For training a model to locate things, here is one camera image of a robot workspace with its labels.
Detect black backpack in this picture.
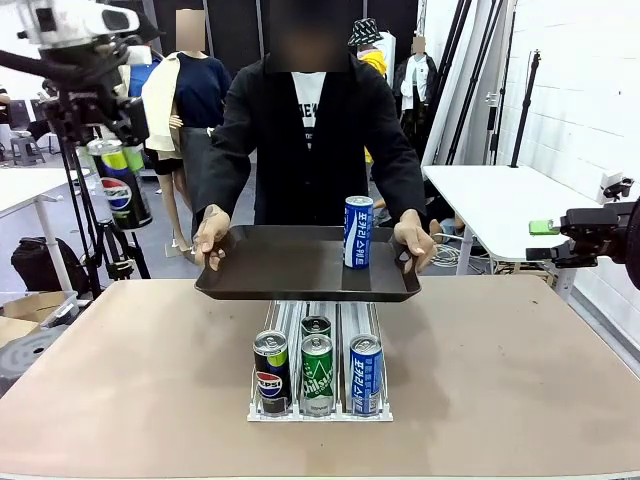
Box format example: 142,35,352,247
10,237,91,297

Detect mannequin bucket hat yellow hoodie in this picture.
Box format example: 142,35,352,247
347,17,397,166

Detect mannequin white jacket black clothes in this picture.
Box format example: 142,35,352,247
393,35,439,154

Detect person torso black cardigan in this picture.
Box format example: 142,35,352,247
191,52,428,230

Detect green Chilsung cider can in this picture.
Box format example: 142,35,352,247
301,315,332,341
300,333,335,416

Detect black brimmed hat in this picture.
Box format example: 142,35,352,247
134,12,167,42

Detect dark brown serving tray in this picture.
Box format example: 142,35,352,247
193,224,422,304

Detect white can dispenser rack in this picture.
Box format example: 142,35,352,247
246,299,394,424

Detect person's right hand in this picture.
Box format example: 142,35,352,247
193,204,233,273

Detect cardboard box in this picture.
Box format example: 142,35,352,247
0,291,80,347

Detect person's right forearm black sleeve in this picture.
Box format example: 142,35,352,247
191,124,254,227

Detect black light stand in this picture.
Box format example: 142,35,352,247
508,48,544,169

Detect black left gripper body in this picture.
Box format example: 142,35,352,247
42,44,134,121

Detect large white table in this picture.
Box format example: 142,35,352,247
422,164,640,304

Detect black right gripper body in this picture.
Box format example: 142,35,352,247
558,201,629,269

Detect mannequin navy top grey trousers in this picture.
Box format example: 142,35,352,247
141,8,236,256

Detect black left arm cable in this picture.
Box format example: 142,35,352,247
0,48,64,79

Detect grey plastic stool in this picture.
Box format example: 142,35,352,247
9,134,46,166

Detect lying figure dark trousers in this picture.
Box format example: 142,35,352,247
423,193,466,245

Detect small white table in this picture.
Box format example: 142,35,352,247
0,167,95,294

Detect blue Pocari Sweat can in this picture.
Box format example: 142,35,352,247
343,195,375,270
349,333,384,417

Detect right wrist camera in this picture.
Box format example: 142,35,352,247
598,171,637,202

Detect black round base plate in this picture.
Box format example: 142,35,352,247
0,324,67,399

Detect white cable coil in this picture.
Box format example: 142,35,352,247
428,232,467,269

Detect mannequin blue shirt cream coat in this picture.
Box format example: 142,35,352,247
122,44,169,174

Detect black leaning poles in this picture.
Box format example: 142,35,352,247
433,0,507,167

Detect person's left hand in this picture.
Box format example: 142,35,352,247
393,208,439,276

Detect person's left forearm black sleeve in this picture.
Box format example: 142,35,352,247
382,129,428,224

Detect black Pepsi can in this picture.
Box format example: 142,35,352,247
253,330,293,416
87,138,154,231

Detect black camera tripod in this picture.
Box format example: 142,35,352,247
39,89,152,299

